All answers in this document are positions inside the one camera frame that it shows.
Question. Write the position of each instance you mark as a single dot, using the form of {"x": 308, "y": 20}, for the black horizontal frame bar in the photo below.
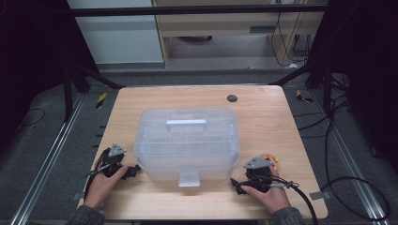
{"x": 187, "y": 10}

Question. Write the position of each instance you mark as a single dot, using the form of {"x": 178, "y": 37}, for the clear plastic storage box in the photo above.
{"x": 187, "y": 146}

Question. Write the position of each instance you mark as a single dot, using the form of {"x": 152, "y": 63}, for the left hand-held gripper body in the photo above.
{"x": 115, "y": 150}

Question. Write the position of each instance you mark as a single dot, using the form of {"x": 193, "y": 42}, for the yellow black striped tape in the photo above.
{"x": 303, "y": 97}
{"x": 101, "y": 100}

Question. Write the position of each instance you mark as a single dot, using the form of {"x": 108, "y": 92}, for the aluminium floor rail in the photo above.
{"x": 347, "y": 162}
{"x": 47, "y": 159}

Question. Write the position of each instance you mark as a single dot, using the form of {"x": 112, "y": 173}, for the black metal stand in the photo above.
{"x": 327, "y": 90}
{"x": 67, "y": 93}

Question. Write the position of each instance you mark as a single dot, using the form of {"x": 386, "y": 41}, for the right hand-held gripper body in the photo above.
{"x": 258, "y": 163}

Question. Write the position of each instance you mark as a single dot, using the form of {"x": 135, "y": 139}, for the black curtain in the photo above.
{"x": 369, "y": 78}
{"x": 31, "y": 62}

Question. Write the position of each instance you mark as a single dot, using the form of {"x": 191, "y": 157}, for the person's left hand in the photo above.
{"x": 100, "y": 189}

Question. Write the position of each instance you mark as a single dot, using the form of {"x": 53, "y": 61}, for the white cabinet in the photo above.
{"x": 120, "y": 37}

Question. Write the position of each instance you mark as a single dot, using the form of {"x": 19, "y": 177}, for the light wooden desk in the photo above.
{"x": 219, "y": 25}

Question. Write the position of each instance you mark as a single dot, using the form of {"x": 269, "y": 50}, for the person's right hand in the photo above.
{"x": 275, "y": 198}

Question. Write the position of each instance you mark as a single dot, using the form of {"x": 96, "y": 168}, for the dark round table grommet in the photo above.
{"x": 232, "y": 98}

